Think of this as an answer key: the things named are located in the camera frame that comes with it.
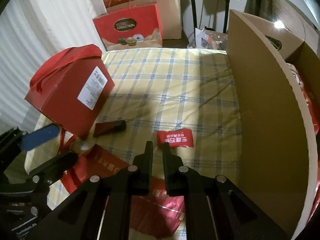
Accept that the red foil gift bag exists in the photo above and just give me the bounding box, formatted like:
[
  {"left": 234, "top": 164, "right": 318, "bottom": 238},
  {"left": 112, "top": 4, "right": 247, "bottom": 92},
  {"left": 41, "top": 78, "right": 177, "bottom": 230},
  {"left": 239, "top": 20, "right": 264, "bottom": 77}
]
[{"left": 58, "top": 127, "right": 187, "bottom": 239}]

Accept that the dark red rectangular small box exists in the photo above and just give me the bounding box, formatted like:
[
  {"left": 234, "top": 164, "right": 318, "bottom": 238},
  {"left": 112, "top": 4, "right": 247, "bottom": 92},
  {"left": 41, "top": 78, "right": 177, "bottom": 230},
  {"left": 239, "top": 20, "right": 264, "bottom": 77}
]
[{"left": 93, "top": 120, "right": 126, "bottom": 138}]

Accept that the small red snack packet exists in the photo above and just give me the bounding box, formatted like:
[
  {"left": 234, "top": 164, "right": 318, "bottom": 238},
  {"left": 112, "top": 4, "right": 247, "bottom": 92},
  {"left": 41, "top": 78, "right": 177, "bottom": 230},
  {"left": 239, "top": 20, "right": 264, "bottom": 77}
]
[{"left": 157, "top": 128, "right": 194, "bottom": 149}]

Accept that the red gift box with ribbon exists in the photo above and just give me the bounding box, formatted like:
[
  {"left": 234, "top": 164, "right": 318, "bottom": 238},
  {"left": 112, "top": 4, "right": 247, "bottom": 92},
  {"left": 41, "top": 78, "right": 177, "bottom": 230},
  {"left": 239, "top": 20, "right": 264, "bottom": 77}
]
[{"left": 25, "top": 44, "right": 114, "bottom": 140}]

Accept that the large open cardboard box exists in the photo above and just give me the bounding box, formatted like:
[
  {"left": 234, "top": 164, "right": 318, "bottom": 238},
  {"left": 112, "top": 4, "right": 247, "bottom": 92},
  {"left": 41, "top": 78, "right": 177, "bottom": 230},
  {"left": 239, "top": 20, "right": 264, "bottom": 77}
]
[{"left": 227, "top": 10, "right": 319, "bottom": 239}]

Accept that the yellow plaid bed sheet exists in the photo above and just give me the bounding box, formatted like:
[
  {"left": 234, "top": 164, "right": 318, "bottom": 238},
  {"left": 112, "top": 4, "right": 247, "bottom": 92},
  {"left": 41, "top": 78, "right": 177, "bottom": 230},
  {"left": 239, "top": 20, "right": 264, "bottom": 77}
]
[{"left": 23, "top": 47, "right": 243, "bottom": 240}]

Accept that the white curtain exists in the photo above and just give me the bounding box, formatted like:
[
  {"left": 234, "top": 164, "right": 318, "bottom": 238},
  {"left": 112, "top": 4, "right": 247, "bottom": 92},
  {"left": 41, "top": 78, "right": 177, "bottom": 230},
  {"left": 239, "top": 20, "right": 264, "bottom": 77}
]
[{"left": 1, "top": 0, "right": 106, "bottom": 132}]

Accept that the red Ferrero Collection paper bag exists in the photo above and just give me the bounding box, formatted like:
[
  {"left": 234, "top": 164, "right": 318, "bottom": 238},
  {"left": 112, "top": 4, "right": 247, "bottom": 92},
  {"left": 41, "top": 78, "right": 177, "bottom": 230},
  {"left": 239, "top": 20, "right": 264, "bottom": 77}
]
[{"left": 93, "top": 3, "right": 163, "bottom": 51}]

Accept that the clear plastic bag of items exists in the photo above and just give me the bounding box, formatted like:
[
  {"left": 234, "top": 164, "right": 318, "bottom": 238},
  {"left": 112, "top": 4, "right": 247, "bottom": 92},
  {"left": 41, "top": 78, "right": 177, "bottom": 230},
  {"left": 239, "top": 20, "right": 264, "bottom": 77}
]
[{"left": 187, "top": 27, "right": 228, "bottom": 50}]

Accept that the brown cardboard box on floor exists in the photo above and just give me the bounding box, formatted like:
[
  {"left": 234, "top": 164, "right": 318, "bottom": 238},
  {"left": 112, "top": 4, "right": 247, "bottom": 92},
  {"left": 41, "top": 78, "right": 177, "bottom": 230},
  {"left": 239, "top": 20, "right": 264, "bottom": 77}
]
[{"left": 106, "top": 0, "right": 183, "bottom": 41}]

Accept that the dark headboard panel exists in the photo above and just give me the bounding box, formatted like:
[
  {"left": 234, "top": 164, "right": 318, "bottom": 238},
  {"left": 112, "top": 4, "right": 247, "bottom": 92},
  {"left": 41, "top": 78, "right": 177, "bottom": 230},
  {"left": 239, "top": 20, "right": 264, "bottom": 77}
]
[{"left": 243, "top": 0, "right": 320, "bottom": 55}]

